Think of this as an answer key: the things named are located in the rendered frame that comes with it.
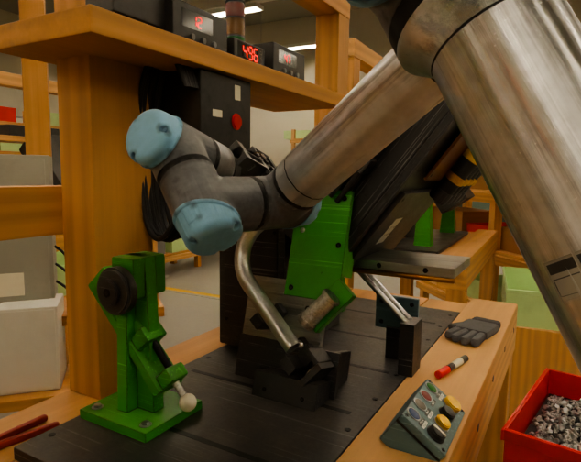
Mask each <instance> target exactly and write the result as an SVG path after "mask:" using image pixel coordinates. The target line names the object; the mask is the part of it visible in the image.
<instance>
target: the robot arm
mask: <svg viewBox="0 0 581 462"><path fill-rule="evenodd" d="M346 1H347V2H348V3H349V4H350V5H351V6H355V7H359V8H369V9H370V10H371V11H372V12H373V13H374V14H375V15H376V16H377V18H378V20H379V22H380V24H381V26H382V27H383V29H384V31H385V33H386V35H387V37H388V40H389V43H390V45H391V47H392V50H391V51H390V52H389V53H388V54H387V55H386V56H385V57H384V58H383V59H382V60H381V61H380V62H379V63H378V64H377V65H376V66H375V67H374V68H373V69H372V70H371V71H370V72H369V73H368V74H367V75H366V76H365V77H364V78H363V79H362V80H361V81H360V82H359V83H358V84H357V85H356V86H355V87H354V88H353V89H352V90H351V91H350V92H349V93H348V94H347V95H346V96H345V97H344V98H343V99H342V100H341V101H340V102H339V103H338V104H337V105H336V106H335V107H334V109H333V110H332V111H331V112H330V113H329V114H328V115H327V116H326V117H325V118H324V119H323V120H322V121H321V122H320V123H319V124H318V125H317V126H316V127H315V128H314V129H313V130H312V131H311V132H310V133H309V134H308V135H307V136H306V137H305V138H304V139H303V140H302V141H301V142H300V143H299V144H298V145H297V146H296V147H295V148H294V149H293V150H292V151H291V152H290V153H289V154H288V155H287V156H286V157H285V158H284V159H283V160H282V161H281V162H280V163H279V165H278V166H277V167H276V166H275V164H274V163H273V161H272V160H271V159H270V158H269V156H268V155H267V154H265V153H263V152H262V151H260V150H259V149H257V148H255V147H253V146H252V147H251V148H250V149H249V150H248V151H246V149H245V148H244V146H243V145H242V143H240V142H239V141H237V140H236V141H235V142H234V143H233V144H232V145H231V146H230V147H229V148H228V147H226V146H224V145H223V144H221V143H219V142H217V141H216V140H214V139H212V138H211V137H208V136H206V135H205V134H204V133H202V132H201V131H199V130H197V129H195V128H194V127H192V126H190V125H188V124H186V123H184V122H183V121H181V119H180V118H179V117H177V116H173V115H170V114H168V113H166V112H164V111H162V110H159V109H150V110H147V111H145V112H143V113H142V114H140V115H138V116H137V119H135V120H134V121H133V122H132V124H131V126H130V128H129V129H128V131H127V135H126V151H127V153H128V155H129V157H130V158H131V159H132V160H133V161H134V162H136V163H138V164H140V165H141V166H142V167H143V168H145V169H151V170H152V172H153V174H154V177H155V179H156V182H157V184H158V186H159V188H160V189H161V192H162V194H163V197H164V199H165V201H166V204H167V206H168V208H169V210H170V214H171V216H172V222H173V224H174V226H175V228H176V230H177V231H178V232H179V233H180V235H181V238H182V240H183V242H184V244H185V246H186V248H188V250H189V251H191V253H193V254H195V255H199V256H210V255H213V254H215V253H216V252H218V251H225V250H226V249H228V248H230V247H231V246H233V245H234V244H235V243H236V242H237V241H238V240H239V238H240V237H241V236H242V233H243V232H251V231H258V230H270V229H280V228H282V229H293V228H297V227H299V226H306V225H309V224H310V223H312V222H313V221H314V220H315V219H316V218H317V215H318V213H319V211H320V210H321V206H322V199H323V198H324V197H326V196H327V195H328V194H329V193H331V192H332V191H333V190H334V189H336V188H337V187H338V186H339V185H340V184H342V183H343V182H344V181H345V180H347V179H348V178H349V177H350V176H352V175H353V174H354V173H355V172H356V171H358V170H359V169H360V168H361V167H363V166H364V165H365V164H366V163H368V162H369V161H370V160H371V159H373V158H374V157H375V156H376V155H377V154H379V152H380V151H381V150H383V149H384V148H385V147H386V146H388V145H389V144H390V143H391V142H393V141H394V140H395V139H396V138H398V137H399V136H400V135H401V134H402V133H404V132H405V131H406V130H407V129H409V128H410V127H411V126H412V125H414V124H415V123H416V122H417V121H418V120H420V119H421V118H422V117H423V116H425V115H426V114H427V113H428V112H430V111H431V110H432V109H433V108H434V107H436V106H437V105H438V104H440V103H441V102H442V101H443V99H444V100H445V102H446V104H447V106H448V108H449V110H450V112H451V114H452V116H453V118H454V120H455V122H456V124H457V126H458V128H459V130H460V132H461V134H462V136H463V138H464V140H465V142H466V144H467V146H468V148H469V150H470V152H471V154H472V156H473V158H474V160H475V162H476V164H477V166H478V168H479V170H480V172H481V174H482V176H483V178H484V180H485V182H486V184H487V186H488V188H489V190H490V192H491V194H492V196H493V198H494V200H495V202H496V204H497V206H498V208H499V210H500V212H501V214H502V216H503V218H504V220H505V222H506V224H507V226H508V228H509V230H510V232H511V234H512V236H513V238H514V240H515V242H516V244H517V246H518V248H519V250H520V252H521V254H522V256H523V258H524V260H525V262H526V264H527V266H528V268H529V270H530V272H531V274H532V276H533V278H534V280H535V282H536V284H537V286H538V288H539V290H540V292H541V294H542V296H543V298H544V300H545V302H546V304H547V306H548V308H549V310H550V312H551V314H552V316H553V318H554V321H555V323H556V325H557V327H558V329H559V331H560V333H561V335H562V337H563V339H564V341H565V343H566V345H567V347H568V349H569V351H570V353H571V355H572V357H573V359H574V361H575V363H576V365H577V367H578V369H579V371H580V373H581V23H580V21H579V20H578V18H577V17H576V14H575V13H574V11H573V10H572V8H571V6H570V5H569V4H568V3H567V1H566V0H346Z"/></svg>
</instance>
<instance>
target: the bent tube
mask: <svg viewBox="0 0 581 462"><path fill-rule="evenodd" d="M263 231H264V230H258V231H251V232H243V233H242V236H241V237H240V238H239V240H238V241H237V244H236V251H235V270H236V276H237V279H238V281H239V284H240V285H241V287H242V289H243V290H244V292H245V293H246V295H247V296H248V298H249V299H250V301H251V302H252V303H253V304H254V306H255V307H256V309H257V310H258V312H259V314H260V315H261V317H262V318H263V320H264V321H265V323H266V324H267V325H268V327H269V329H270V330H271V332H272V333H273V335H274V336H275V337H276V338H277V340H278V341H279V343H280V345H281V346H282V348H283V349H284V350H285V352H286V353H287V354H289V353H290V352H292V351H294V350H295V349H296V348H297V347H298V346H299V345H300V344H301V343H300V342H299V340H298V339H297V337H296V336H295V335H294V334H293V333H292V331H291V329H290V328H289V327H288V325H287V324H286V322H285V321H284V319H283V318H282V317H281V315H280V313H279V312H278V310H277V309H276V308H275V306H274V305H273V303H272V302H271V300H270V299H269V297H268V296H267V294H266V293H264V291H263V290H262V288H261V287H260V285H259V284H258V282H257V281H256V279H255V278H254V276H253V274H252V271H251V268H250V252H251V248H252V246H253V244H254V242H255V240H256V239H257V237H258V236H259V235H260V233H262V232H263Z"/></svg>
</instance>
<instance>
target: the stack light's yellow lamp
mask: <svg viewBox="0 0 581 462"><path fill-rule="evenodd" d="M226 36H227V37H228V36H240V37H243V38H245V20H244V19H243V18H241V17H236V16H231V17H228V18H227V19H226Z"/></svg>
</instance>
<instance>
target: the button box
mask: <svg viewBox="0 0 581 462"><path fill-rule="evenodd" d="M427 382H429V383H432V382H431V381H430V380H429V379H427V380H426V381H425V382H424V383H423V384H422V385H421V386H420V387H419V388H418V389H417V390H416V391H415V392H414V393H413V394H412V396H411V397H410V398H409V399H408V400H407V401H406V402H405V403H404V405H403V406H402V407H401V409H400V410H399V412H398V413H397V414H396V416H395V417H394V418H393V420H392V421H391V422H390V424H389V425H388V427H387V428H386V429H385V431H384V432H383V433H382V435H381V436H380V440H381V441H382V442H383V443H384V444H385V445H386V446H388V447H390V448H393V449H396V450H400V451H402V452H406V453H409V454H412V455H415V456H418V457H424V458H427V459H430V460H433V461H438V462H440V460H441V459H443V458H444V457H445V455H446V453H447V451H448V449H449V446H450V445H451V443H452V441H453V439H454V437H455V433H456V431H457V429H458V427H459V425H460V423H461V421H462V419H463V417H464V415H465V412H464V411H463V410H462V409H461V410H460V411H459V412H455V418H454V420H449V419H448V420H449V421H450V423H451V427H450V428H449V429H448V430H444V431H445V433H446V438H445V440H443V442H440V441H438V440H436V439H435V438H434V437H433V436H432V435H431V433H430V431H429V427H430V425H431V424H437V422H436V421H435V417H436V416H437V415H438V414H442V412H441V408H442V407H443V406H444V405H446V403H445V401H444V398H445V397H446V396H447V395H445V394H444V393H443V392H442V391H441V390H440V389H439V388H438V387H437V386H435V385H434V384H433V383H432V385H434V387H435V388H436V389H437V392H433V391H431V390H430V389H429V388H428V386H427ZM422 391H427V392H428V393H429V394H430V395H431V397H432V400H431V401H428V400H426V399H425V398H424V397H423V396H422ZM416 399H419V400H421V401H422V402H423V403H424V404H425V406H426V409H425V410H423V409H421V408H420V407H419V406H418V405H417V404H416V402H415V400H416ZM409 408H412V409H414V410H416V411H417V412H418V414H419V415H420V419H415V418H413V417H412V416H411V414H410V412H409Z"/></svg>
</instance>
